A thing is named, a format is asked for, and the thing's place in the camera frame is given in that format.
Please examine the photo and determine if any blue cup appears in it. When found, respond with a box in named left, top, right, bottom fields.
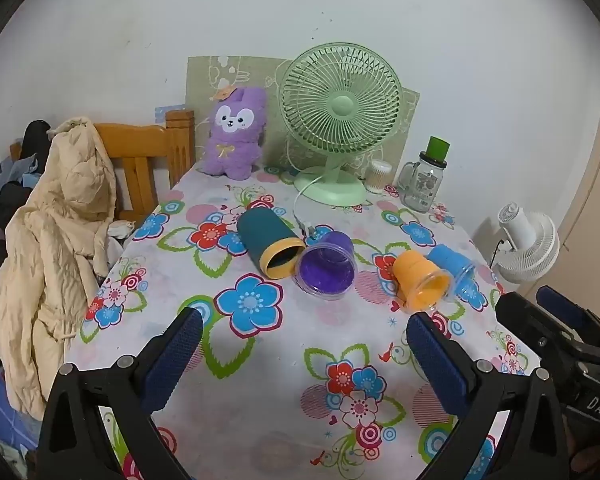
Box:
left=426, top=244, right=477, bottom=301

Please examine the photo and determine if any purple plush toy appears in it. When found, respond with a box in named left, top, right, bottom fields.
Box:
left=201, top=86, right=268, bottom=180

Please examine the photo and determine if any white clip fan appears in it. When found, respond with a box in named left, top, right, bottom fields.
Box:
left=490, top=202, right=561, bottom=283

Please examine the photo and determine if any wooden chair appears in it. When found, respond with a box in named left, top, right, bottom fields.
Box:
left=10, top=110, right=196, bottom=226

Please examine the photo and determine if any glass jar mug green lid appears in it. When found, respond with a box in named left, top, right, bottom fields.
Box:
left=397, top=136, right=451, bottom=212

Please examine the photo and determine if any green desk fan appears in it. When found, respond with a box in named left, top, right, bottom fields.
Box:
left=278, top=43, right=404, bottom=207

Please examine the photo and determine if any white cloth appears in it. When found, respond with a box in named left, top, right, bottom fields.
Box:
left=107, top=220, right=136, bottom=242

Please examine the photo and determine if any teal cup with yellow rim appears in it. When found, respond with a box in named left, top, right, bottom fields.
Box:
left=236, top=208, right=307, bottom=280

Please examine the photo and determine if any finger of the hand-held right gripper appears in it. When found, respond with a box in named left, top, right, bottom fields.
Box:
left=536, top=285, right=600, bottom=352
left=495, top=291, right=600, bottom=372

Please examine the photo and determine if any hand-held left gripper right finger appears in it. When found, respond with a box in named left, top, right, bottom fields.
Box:
left=406, top=311, right=571, bottom=480

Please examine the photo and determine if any purple cup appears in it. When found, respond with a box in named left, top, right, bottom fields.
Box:
left=294, top=230, right=357, bottom=303

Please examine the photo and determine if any cotton swab container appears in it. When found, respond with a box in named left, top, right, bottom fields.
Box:
left=365, top=160, right=393, bottom=195

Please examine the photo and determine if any blue checkered sheet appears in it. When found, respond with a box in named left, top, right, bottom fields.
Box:
left=0, top=357, right=43, bottom=461

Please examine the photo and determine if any black garment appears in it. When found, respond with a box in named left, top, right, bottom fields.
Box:
left=22, top=120, right=51, bottom=159

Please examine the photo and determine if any blue denim garment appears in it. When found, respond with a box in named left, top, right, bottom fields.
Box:
left=7, top=155, right=48, bottom=197

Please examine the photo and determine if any white fan cable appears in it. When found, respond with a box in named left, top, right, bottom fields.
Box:
left=293, top=178, right=327, bottom=242

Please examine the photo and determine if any floral tablecloth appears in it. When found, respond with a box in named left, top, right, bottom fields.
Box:
left=62, top=162, right=543, bottom=480

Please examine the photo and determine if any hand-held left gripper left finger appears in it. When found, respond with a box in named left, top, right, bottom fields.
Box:
left=37, top=306, right=204, bottom=480

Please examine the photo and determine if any orange cup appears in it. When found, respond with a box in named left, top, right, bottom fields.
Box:
left=392, top=251, right=453, bottom=312

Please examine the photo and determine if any green patterned board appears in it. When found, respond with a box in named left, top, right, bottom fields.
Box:
left=186, top=55, right=421, bottom=181

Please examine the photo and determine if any beige padded jacket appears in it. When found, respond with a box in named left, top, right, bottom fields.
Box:
left=0, top=116, right=116, bottom=416

